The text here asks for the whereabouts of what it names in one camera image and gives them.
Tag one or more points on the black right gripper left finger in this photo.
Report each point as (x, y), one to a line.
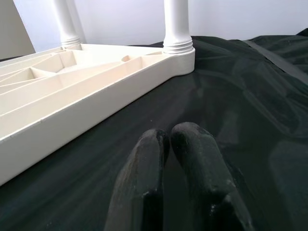
(137, 187)

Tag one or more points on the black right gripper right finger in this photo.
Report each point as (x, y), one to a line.
(204, 180)

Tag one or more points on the white plastic ribbed table top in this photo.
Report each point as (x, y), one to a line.
(72, 96)

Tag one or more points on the white plastic table leg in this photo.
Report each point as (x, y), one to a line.
(176, 24)
(67, 24)

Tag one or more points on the black cloth cover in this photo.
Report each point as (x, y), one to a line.
(240, 96)

